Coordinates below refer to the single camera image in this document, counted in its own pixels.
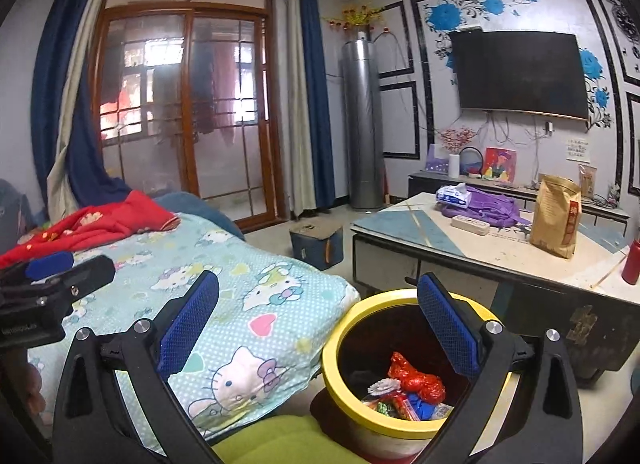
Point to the cartoon cat printed blanket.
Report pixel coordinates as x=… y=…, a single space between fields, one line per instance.
x=280 y=254

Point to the wall socket with charger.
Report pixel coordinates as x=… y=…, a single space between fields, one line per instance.
x=549 y=127

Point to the blue plastic wrapper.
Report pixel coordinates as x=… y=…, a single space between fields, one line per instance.
x=420 y=406

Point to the white paper wall note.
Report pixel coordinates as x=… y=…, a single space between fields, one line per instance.
x=577 y=150

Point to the long red snack packet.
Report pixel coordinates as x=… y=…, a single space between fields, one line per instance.
x=402 y=406

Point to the red plastic wrapper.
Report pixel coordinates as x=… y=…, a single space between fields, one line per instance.
x=415 y=379

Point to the purple cloth bag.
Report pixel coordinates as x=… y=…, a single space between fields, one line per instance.
x=492 y=206

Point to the clear snack bag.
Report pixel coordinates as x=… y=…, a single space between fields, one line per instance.
x=587 y=182

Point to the wooden framed glass door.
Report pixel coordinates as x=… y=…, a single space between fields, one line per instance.
x=150 y=159

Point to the pale purple foam net sleeve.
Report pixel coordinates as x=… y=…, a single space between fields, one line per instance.
x=384 y=386

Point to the person's green fleece clothing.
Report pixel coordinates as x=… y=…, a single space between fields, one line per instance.
x=270 y=444

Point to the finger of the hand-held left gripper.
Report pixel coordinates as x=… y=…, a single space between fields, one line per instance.
x=92 y=271
x=50 y=264

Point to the purple card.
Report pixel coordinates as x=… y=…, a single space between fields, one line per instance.
x=435 y=162

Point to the dark grey bag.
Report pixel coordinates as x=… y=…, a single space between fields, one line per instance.
x=12 y=214

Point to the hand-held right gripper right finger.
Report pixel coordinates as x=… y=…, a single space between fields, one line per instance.
x=447 y=326

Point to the green candy wrapper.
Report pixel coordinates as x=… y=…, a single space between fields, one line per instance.
x=383 y=409

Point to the wide beige curtain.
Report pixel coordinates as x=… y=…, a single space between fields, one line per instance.
x=85 y=54

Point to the yellow rimmed trash bin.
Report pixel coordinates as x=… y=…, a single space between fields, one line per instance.
x=385 y=296

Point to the marble top coffee table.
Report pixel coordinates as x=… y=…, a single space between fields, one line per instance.
x=480 y=249

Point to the wide dark blue curtain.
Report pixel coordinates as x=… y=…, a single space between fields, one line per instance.
x=55 y=94

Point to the red floral cloth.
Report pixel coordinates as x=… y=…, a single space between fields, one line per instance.
x=115 y=219

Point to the person's left hand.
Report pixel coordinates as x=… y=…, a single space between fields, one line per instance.
x=32 y=379

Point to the narrow blue curtain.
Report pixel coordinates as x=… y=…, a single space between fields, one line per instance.
x=315 y=94

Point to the wall-mounted television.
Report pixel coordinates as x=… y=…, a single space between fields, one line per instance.
x=520 y=74

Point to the gold red flower decoration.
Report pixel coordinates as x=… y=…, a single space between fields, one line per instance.
x=357 y=17

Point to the narrow beige curtain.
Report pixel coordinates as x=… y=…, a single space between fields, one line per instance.
x=295 y=144

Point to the colourful picture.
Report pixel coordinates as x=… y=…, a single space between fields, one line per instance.
x=500 y=167

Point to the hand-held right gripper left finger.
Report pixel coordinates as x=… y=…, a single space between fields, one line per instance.
x=187 y=326

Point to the blue storage stool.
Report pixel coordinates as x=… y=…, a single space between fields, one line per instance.
x=315 y=249

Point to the red bottle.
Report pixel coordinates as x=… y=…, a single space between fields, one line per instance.
x=631 y=266

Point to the brown paper bag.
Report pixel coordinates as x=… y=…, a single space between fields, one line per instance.
x=555 y=224

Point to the blue flower wall decal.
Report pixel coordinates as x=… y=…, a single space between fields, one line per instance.
x=442 y=17

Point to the silver standing air conditioner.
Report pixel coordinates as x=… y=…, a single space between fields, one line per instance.
x=362 y=134

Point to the dark television cabinet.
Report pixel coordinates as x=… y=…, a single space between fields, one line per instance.
x=420 y=184

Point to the white blue tissue pack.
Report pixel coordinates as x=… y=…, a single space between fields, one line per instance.
x=452 y=196

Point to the white power strip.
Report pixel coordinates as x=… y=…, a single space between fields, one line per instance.
x=470 y=224

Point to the white vase with red flowers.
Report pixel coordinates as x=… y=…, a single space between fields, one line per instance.
x=453 y=167

